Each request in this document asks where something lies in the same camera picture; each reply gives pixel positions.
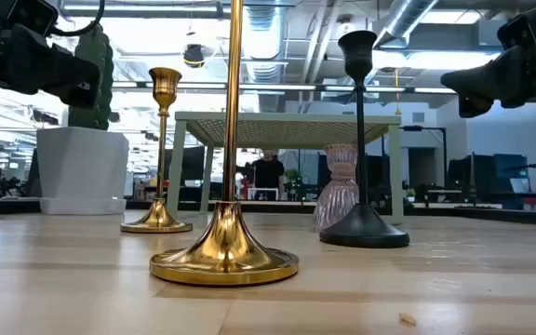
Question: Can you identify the gold hanging pendant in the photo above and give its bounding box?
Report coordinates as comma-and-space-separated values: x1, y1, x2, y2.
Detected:
393, 69, 403, 116

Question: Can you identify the silver corrugated ventilation duct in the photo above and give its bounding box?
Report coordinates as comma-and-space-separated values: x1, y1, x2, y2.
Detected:
244, 4, 284, 85

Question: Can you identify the black table frame rail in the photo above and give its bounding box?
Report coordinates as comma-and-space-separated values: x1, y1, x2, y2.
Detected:
0, 198, 536, 228

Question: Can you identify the black computer monitor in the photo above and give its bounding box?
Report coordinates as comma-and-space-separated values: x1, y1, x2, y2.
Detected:
158, 146, 207, 187

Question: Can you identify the blue desk partition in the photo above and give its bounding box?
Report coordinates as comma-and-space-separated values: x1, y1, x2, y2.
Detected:
493, 153, 529, 194

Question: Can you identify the white metal frame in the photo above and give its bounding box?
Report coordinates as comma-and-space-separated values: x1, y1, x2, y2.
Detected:
248, 187, 280, 201

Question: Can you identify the silver round ceiling duct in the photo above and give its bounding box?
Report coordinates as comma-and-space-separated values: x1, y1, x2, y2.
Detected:
372, 0, 441, 50

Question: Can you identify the short gold candlestick holder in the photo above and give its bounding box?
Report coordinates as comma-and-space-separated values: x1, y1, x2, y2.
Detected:
119, 67, 194, 235

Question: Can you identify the green cactus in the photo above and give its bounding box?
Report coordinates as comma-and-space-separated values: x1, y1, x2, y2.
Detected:
66, 22, 115, 131

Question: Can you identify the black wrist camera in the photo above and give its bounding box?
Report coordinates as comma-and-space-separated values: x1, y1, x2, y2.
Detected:
497, 4, 536, 48
6, 0, 60, 36

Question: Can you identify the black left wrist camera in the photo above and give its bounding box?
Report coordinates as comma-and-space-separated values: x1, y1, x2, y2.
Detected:
6, 0, 60, 36

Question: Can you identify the black metal candlestick holder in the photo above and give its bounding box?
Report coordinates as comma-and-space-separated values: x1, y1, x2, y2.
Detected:
318, 30, 411, 249

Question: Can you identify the tall gold candlestick holder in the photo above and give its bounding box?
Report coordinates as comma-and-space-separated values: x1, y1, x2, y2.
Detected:
149, 0, 300, 287

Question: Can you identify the black ceiling dome lamp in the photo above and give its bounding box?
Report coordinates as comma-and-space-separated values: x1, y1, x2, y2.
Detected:
182, 44, 207, 70

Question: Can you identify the white square planter pot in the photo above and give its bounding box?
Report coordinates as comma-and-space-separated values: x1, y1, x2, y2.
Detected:
35, 126, 130, 202

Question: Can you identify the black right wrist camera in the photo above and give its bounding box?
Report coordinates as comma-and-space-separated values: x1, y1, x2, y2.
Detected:
497, 4, 536, 48

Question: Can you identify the person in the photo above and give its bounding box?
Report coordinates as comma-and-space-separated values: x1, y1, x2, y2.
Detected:
248, 149, 287, 201

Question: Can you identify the pale green side table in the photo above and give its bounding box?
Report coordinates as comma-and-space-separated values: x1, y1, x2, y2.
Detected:
165, 110, 405, 226

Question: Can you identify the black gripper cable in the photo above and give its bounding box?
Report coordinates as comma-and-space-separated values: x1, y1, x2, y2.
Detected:
48, 0, 107, 38

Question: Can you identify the pink ribbed glass candle holder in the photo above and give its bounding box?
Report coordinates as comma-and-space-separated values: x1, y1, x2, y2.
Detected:
312, 142, 361, 234

